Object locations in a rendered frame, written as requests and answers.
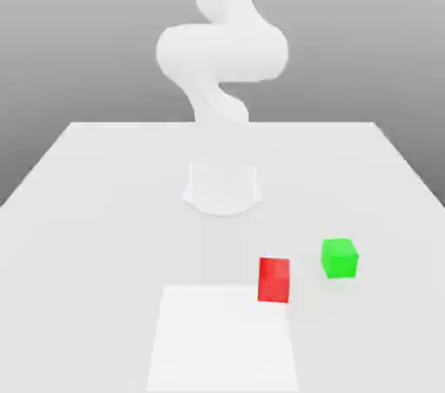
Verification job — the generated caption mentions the small red cube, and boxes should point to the small red cube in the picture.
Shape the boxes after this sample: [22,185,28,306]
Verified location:
[257,256,291,304]

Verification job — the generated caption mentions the small green cube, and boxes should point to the small green cube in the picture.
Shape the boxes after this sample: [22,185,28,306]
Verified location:
[320,237,360,280]

